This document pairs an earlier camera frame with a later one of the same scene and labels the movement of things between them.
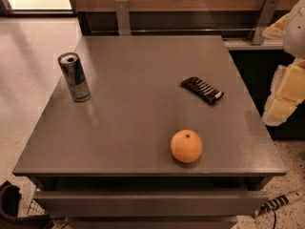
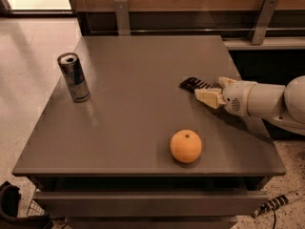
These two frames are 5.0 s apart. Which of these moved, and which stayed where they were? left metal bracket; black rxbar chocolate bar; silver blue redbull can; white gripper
Moved: white gripper
Stayed: black rxbar chocolate bar; silver blue redbull can; left metal bracket
